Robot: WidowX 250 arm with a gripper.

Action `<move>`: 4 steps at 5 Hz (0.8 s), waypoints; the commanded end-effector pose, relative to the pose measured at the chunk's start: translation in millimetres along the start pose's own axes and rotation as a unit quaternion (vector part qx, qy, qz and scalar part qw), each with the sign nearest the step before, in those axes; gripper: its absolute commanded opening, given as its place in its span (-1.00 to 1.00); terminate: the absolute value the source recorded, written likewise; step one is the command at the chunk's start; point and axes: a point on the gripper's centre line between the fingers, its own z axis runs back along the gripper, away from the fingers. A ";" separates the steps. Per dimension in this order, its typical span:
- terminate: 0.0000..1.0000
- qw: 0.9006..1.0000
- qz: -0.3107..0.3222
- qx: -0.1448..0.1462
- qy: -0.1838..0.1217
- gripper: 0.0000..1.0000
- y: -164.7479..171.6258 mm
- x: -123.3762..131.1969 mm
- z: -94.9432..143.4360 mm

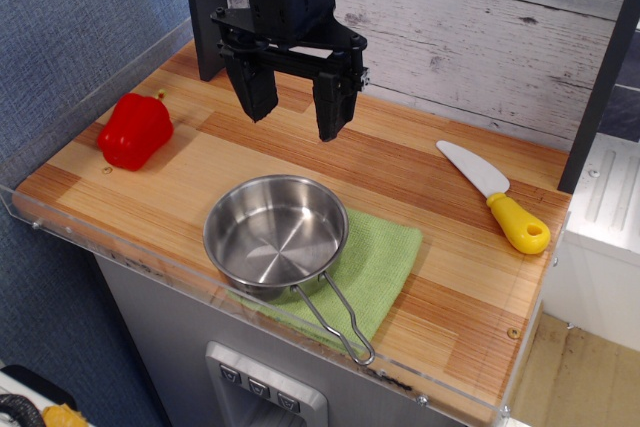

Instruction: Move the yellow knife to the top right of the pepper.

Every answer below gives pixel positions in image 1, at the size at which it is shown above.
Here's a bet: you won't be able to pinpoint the green microfiber cloth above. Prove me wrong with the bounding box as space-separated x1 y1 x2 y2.
231 209 423 349

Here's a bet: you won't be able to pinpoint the yellow handled toy knife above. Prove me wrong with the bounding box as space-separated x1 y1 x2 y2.
436 140 551 255

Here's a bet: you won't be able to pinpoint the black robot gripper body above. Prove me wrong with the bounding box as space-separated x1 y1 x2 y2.
211 0 368 93

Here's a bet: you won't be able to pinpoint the grey toy cabinet front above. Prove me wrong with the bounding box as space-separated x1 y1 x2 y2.
97 257 459 426

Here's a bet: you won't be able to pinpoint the silver dispenser button panel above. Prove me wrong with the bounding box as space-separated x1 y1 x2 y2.
205 341 329 426

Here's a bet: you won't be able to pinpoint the red toy bell pepper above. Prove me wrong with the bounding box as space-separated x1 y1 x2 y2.
97 93 174 171

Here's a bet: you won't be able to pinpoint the white ridged side counter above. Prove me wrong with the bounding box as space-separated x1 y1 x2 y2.
541 134 639 350

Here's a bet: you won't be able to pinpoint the yellow and black object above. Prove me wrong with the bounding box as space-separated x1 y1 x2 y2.
1 365 91 426

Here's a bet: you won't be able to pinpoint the clear acrylic guard panel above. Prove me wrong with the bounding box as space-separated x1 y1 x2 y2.
0 16 572 423

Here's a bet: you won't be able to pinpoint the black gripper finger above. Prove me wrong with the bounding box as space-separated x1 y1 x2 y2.
313 72 357 142
221 46 278 122

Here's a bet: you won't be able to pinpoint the stainless steel pan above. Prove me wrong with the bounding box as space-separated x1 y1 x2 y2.
203 174 376 366

